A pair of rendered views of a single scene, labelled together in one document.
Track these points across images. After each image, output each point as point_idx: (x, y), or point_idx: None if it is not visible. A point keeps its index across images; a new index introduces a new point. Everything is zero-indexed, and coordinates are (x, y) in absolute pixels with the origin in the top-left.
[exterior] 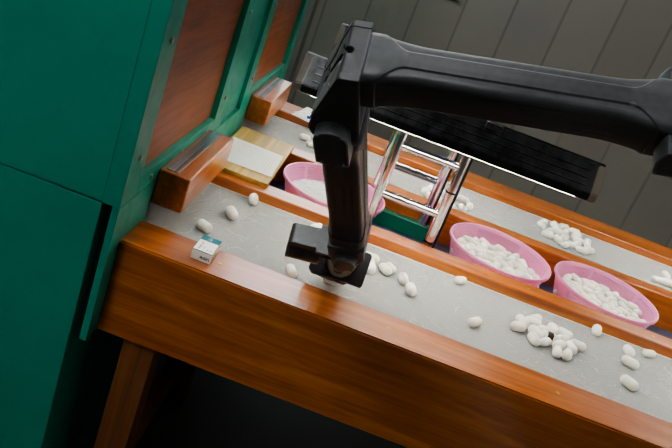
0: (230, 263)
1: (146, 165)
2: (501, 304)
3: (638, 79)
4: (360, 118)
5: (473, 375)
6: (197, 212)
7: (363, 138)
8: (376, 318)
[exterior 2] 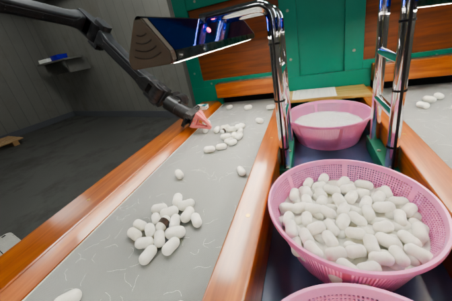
0: None
1: (211, 79)
2: (220, 199)
3: None
4: (87, 33)
5: (120, 164)
6: (244, 105)
7: (96, 40)
8: (167, 138)
